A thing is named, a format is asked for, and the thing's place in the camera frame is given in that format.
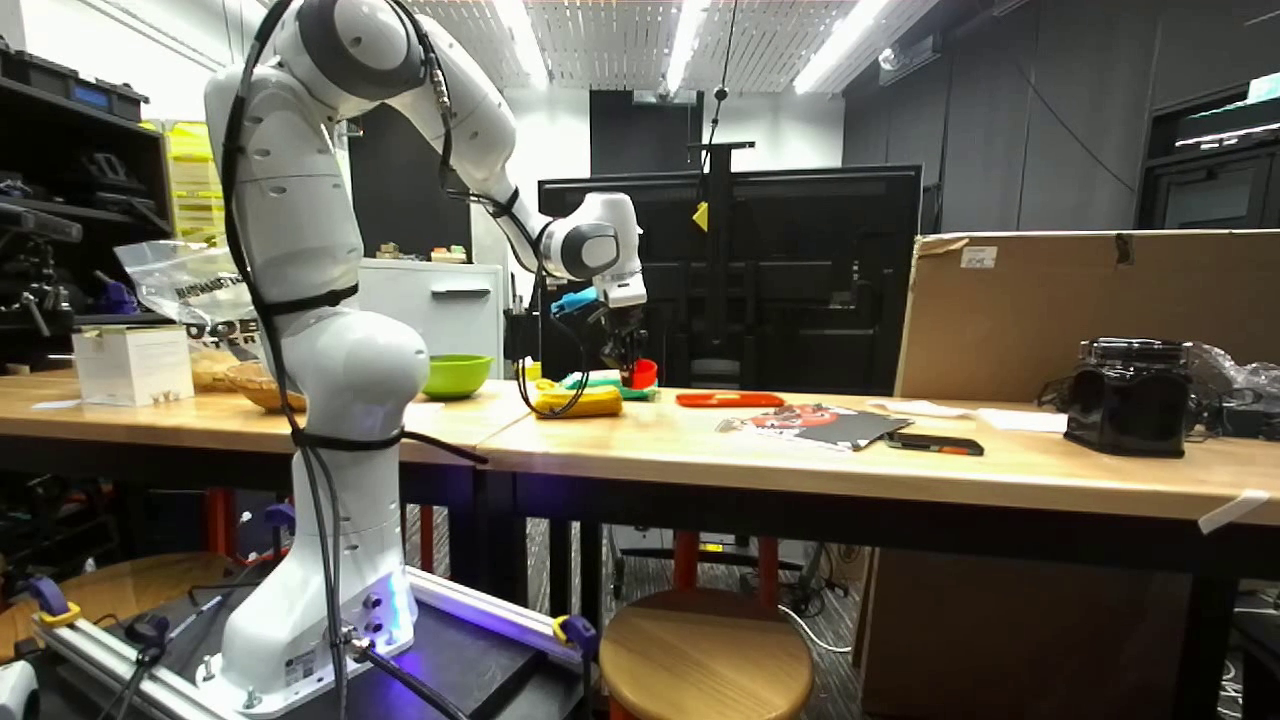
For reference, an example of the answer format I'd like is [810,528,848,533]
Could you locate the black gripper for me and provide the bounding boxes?
[585,291,655,387]

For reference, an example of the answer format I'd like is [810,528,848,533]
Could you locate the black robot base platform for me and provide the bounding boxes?
[19,569,598,720]

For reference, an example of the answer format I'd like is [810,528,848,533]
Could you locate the green wipes packet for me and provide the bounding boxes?
[564,367,659,404]

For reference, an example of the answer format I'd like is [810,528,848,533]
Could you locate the red and yellow toys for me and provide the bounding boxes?
[517,356,627,424]

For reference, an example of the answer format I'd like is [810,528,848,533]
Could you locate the flat orange red plate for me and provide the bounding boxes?
[673,387,792,411]

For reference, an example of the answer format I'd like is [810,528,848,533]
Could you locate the large black monitor screen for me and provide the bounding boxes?
[533,164,923,400]

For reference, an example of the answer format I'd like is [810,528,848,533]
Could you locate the red printed magazine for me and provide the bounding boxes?
[716,400,856,439]

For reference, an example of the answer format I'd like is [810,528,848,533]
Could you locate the green plastic bowl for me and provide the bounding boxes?
[418,350,496,404]

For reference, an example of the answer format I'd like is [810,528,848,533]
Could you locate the white cabinet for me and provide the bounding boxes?
[356,255,510,379]

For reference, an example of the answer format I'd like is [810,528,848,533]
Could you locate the dark grey sheet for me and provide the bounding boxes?
[792,409,914,457]

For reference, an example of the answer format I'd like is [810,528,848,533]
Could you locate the round wooden stool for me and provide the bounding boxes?
[597,528,820,720]

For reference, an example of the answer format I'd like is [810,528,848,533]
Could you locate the black smartphone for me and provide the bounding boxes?
[884,429,989,461]

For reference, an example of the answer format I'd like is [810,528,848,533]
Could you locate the clear plastic bag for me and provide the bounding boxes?
[110,235,271,362]

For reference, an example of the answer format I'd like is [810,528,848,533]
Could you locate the brown cardboard board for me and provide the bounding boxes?
[893,224,1280,404]

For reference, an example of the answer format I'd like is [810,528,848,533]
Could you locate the white cardboard box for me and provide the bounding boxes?
[68,321,198,411]

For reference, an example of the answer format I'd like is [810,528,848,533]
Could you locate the orange legged wooden stool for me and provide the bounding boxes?
[0,483,245,668]

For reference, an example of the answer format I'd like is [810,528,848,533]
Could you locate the black equipment shelf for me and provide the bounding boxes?
[0,35,175,376]

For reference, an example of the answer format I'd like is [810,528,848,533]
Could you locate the crumpled clear plastic wrap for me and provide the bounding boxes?
[1177,334,1280,443]

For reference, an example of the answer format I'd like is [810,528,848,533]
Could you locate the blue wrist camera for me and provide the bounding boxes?
[549,283,607,321]

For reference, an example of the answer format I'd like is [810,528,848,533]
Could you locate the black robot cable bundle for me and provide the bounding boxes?
[216,0,465,720]

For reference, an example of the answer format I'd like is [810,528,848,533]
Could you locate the yellow wall poster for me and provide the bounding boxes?
[155,119,231,250]

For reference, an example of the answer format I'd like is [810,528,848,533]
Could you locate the black camera box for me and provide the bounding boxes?
[1061,333,1198,461]

